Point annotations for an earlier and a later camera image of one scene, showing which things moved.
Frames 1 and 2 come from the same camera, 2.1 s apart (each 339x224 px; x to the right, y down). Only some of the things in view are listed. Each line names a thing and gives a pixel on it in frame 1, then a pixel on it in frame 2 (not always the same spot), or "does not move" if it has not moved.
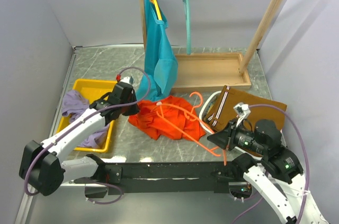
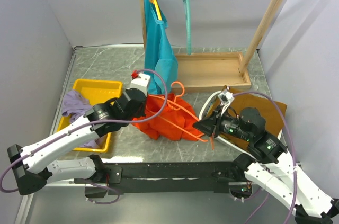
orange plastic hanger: (185, 134) -> (173, 105)
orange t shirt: (171, 118) does not move
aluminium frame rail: (32, 192) does not move
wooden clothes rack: (207, 72) does not move
